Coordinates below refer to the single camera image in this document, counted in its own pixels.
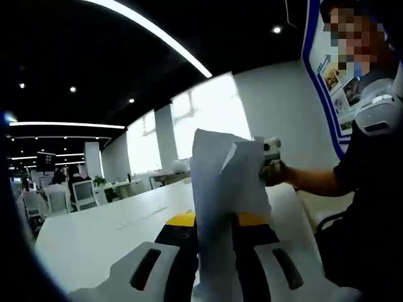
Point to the black chair armrest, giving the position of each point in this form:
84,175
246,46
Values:
327,221

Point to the bundle of white printing papers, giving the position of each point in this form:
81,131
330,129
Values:
217,201

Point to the blue white wall display boards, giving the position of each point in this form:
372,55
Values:
330,88

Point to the thin curved ceiling light strip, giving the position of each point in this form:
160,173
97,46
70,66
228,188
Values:
66,125

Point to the person's right hand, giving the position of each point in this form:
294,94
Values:
280,176

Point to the wide curved ceiling light strip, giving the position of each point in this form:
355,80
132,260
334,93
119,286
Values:
163,34

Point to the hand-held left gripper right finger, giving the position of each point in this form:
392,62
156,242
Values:
261,251

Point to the white printing paper sheet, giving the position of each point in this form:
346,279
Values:
242,160

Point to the group of white office chairs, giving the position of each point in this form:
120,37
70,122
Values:
63,201

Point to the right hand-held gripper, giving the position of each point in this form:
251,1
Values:
271,152

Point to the potted green plant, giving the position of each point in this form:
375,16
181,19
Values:
99,181

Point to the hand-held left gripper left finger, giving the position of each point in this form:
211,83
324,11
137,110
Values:
176,251

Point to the grey worn device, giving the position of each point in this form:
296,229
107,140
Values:
379,108

